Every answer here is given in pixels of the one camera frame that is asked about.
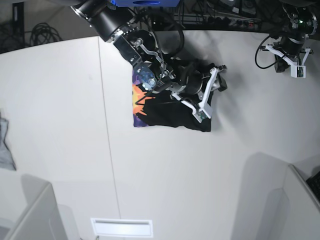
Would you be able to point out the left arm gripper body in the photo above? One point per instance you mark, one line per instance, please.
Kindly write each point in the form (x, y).
(292, 47)

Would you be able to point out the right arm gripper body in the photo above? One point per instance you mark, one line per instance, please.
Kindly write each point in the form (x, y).
(197, 81)

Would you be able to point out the black T-shirt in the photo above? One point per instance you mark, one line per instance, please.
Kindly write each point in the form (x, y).
(152, 104)

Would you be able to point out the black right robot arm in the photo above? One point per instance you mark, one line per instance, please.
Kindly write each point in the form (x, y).
(116, 25)

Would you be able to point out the white power strip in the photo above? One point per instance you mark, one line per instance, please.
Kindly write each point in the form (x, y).
(217, 20)

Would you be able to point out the blue box at top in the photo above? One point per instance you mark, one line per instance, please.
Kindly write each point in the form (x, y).
(145, 3)

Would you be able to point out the black keyboard at right edge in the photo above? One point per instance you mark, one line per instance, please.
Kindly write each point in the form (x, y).
(314, 184)

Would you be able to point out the grey cloth at left edge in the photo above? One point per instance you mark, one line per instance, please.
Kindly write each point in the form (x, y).
(6, 158)

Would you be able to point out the white table cable slot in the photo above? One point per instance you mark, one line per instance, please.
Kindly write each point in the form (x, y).
(123, 228)

